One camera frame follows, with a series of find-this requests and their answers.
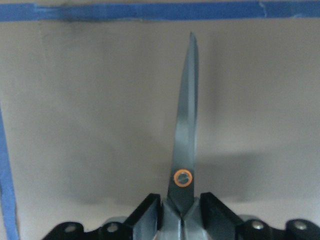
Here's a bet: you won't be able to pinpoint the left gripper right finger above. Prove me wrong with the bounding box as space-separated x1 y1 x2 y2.
200 192 320 240

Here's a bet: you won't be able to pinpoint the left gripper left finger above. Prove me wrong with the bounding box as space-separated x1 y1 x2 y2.
44 193 161 240

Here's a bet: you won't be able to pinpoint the grey orange scissors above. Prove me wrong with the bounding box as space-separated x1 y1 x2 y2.
155 33 206 240

